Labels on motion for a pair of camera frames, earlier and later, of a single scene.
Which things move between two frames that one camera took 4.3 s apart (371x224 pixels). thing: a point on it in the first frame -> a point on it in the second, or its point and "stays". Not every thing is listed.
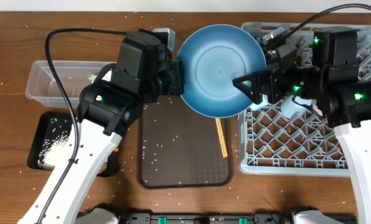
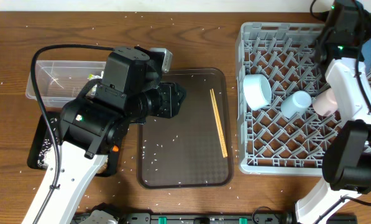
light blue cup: [289, 107] stays
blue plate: [214, 56] -> [368, 51]
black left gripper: [178, 68] -> [175, 96]
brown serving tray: [179, 148] stays
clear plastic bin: [76, 76] stays
